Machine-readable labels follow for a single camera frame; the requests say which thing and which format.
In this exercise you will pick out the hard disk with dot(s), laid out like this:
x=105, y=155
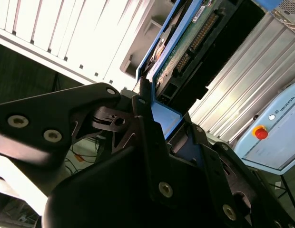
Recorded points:
x=176, y=61

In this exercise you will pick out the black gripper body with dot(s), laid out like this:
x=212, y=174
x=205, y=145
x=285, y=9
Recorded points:
x=102, y=194

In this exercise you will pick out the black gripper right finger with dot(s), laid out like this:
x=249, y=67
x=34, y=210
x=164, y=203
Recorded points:
x=214, y=171

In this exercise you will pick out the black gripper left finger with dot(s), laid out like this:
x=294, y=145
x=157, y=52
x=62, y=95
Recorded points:
x=42, y=114

